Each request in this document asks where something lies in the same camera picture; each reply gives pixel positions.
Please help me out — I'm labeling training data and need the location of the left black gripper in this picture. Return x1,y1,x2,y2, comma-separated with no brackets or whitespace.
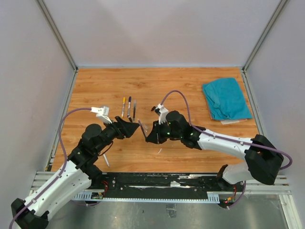
95,115,140,153

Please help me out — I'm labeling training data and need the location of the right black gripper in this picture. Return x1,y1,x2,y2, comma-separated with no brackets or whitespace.
146,119,182,144

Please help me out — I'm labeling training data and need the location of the purple gel pen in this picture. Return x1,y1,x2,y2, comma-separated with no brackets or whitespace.
138,119,147,140

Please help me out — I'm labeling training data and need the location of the dark blue-green gel pen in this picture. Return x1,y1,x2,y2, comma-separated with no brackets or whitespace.
132,100,136,122

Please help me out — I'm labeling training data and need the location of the yellow capped white marker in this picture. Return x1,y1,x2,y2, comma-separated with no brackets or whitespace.
121,97,126,118

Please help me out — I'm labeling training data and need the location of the white marker blue end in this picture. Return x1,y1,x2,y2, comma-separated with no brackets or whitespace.
127,96,132,118

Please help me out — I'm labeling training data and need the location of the small white pen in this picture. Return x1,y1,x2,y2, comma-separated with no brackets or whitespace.
103,154,110,167

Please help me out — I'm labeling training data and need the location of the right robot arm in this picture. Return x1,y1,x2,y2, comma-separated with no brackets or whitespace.
145,111,284,191

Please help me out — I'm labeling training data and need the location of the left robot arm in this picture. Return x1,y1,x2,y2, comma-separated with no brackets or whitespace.
11,116,139,229

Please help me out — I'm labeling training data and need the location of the teal cloth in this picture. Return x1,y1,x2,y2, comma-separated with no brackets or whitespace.
202,78,252,121

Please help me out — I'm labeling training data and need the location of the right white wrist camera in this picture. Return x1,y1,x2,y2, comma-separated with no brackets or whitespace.
153,104,169,125

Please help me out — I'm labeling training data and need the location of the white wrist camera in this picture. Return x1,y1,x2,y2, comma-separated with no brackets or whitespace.
91,106,113,124
153,104,169,125

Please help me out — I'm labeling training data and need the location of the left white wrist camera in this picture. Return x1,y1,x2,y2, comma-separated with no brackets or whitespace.
91,106,113,124

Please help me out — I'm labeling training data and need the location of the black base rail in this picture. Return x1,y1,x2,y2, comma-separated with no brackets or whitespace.
90,172,233,200

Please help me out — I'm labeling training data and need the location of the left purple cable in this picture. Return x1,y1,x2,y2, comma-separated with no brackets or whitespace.
9,107,92,229

